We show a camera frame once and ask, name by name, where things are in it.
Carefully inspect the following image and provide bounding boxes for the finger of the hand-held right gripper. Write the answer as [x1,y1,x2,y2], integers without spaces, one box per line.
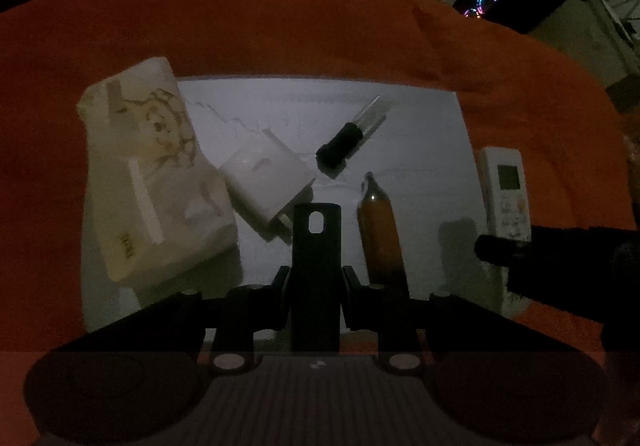
[473,225,621,323]

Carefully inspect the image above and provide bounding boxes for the black bar with hole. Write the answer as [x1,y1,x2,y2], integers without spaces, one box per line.
[292,202,343,353]

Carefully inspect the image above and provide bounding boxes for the white remote control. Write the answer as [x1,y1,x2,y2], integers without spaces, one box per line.
[474,147,532,243]

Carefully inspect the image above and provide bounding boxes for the white box lid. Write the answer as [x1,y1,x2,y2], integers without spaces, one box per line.
[81,75,503,333]

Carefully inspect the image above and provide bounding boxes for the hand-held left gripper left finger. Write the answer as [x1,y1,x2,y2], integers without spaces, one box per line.
[86,266,292,375]

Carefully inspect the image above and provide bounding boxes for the white cabinet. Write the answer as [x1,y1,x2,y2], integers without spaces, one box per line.
[530,0,640,88]

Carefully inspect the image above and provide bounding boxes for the cream printed tissue pack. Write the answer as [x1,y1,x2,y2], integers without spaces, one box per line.
[77,57,239,285]

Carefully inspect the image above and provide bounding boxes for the orange pointed-tip tube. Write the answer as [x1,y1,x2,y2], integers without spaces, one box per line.
[355,171,409,288]

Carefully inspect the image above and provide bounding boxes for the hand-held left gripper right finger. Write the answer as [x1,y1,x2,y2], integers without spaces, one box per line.
[343,266,550,375]

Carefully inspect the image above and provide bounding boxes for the orange cloth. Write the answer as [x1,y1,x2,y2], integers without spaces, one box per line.
[0,0,635,446]

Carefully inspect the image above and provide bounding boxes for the black tube with clear cap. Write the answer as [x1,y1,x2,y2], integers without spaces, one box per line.
[315,95,392,177]

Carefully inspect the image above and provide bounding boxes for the white power adapter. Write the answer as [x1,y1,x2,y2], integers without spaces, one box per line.
[217,128,317,243]

